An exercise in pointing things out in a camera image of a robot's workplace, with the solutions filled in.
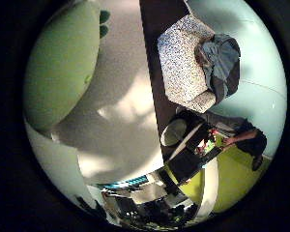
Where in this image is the black desk with gear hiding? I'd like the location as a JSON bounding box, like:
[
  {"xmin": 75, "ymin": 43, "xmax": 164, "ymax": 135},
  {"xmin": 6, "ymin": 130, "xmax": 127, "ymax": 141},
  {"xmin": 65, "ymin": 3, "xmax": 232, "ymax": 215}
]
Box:
[{"xmin": 165, "ymin": 110, "xmax": 224, "ymax": 186}]

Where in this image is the speckled grey armchair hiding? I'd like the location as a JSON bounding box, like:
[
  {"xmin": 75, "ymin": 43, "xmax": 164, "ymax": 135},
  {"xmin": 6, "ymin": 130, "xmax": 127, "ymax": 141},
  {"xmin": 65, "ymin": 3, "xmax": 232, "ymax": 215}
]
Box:
[{"xmin": 157, "ymin": 14, "xmax": 218, "ymax": 114}]

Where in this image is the round pale stool seat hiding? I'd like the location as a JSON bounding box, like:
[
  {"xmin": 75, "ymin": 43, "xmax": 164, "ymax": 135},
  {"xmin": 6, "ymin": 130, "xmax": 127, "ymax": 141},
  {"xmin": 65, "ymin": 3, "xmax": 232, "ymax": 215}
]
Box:
[{"xmin": 159, "ymin": 118, "xmax": 189, "ymax": 148}]

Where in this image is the cyan striped storage crate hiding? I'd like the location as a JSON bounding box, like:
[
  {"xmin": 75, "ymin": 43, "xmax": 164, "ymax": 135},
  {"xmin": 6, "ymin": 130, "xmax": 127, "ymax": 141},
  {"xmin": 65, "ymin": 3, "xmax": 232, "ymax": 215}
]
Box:
[{"xmin": 102, "ymin": 175, "xmax": 150, "ymax": 191}]

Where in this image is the person in dark clothes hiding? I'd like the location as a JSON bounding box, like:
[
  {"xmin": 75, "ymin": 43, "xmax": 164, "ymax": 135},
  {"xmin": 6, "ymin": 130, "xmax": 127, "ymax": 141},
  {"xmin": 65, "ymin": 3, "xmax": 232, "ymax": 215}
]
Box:
[{"xmin": 206, "ymin": 110, "xmax": 269, "ymax": 172}]

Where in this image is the blue and dark clothes pile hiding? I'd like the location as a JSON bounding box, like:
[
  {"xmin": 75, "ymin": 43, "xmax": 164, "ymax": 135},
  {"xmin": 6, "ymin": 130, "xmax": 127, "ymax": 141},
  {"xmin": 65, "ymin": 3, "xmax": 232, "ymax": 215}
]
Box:
[{"xmin": 194, "ymin": 33, "xmax": 242, "ymax": 104}]

